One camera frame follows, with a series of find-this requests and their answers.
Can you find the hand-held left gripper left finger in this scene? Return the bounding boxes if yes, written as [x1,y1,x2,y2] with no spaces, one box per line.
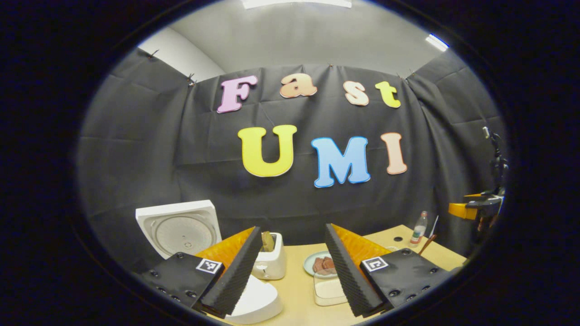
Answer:
[140,226,263,318]

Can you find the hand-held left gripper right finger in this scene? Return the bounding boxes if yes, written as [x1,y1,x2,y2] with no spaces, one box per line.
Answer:
[324,223,454,317]

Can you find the brown wooden spoon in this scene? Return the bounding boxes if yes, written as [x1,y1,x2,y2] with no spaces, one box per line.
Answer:
[418,233,438,257]

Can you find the white rice cooker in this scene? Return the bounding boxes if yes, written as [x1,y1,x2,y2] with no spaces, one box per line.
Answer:
[135,200,284,325]

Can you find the red meat slices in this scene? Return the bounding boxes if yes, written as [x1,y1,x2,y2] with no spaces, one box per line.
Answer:
[313,257,336,274]

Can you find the pale green plate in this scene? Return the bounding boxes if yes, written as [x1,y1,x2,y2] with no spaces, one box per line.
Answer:
[303,250,338,278]

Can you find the white toaster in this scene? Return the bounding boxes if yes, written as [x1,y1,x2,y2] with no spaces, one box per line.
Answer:
[251,232,287,281]

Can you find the clear plastic water bottle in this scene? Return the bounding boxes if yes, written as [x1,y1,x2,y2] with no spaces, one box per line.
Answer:
[410,211,429,245]

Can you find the black backdrop cloth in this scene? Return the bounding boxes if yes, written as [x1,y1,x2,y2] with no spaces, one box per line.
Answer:
[77,48,507,272]

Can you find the small ceiling light panel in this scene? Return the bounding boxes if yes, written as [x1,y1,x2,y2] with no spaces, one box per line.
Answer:
[425,34,450,52]

